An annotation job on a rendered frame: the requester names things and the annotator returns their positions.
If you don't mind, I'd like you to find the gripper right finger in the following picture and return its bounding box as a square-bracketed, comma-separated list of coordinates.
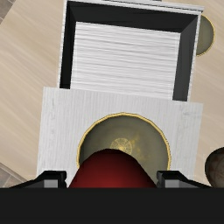
[156, 170, 213, 189]

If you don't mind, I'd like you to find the red tomato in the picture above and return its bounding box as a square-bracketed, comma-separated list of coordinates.
[67, 148, 158, 189]

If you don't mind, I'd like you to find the dark brown round bowl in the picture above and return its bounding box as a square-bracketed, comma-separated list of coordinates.
[204, 146, 224, 189]

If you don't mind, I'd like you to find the grey bowl with gold rim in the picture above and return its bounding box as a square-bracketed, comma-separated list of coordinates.
[75, 112, 172, 179]
[195, 15, 215, 57]

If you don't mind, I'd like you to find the cabinet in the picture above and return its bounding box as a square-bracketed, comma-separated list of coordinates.
[36, 86, 205, 189]

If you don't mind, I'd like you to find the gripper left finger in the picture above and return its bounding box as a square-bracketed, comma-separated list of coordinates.
[10, 170, 68, 189]

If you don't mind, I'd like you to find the cabinet drawer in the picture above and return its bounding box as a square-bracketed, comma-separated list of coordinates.
[58, 0, 206, 102]

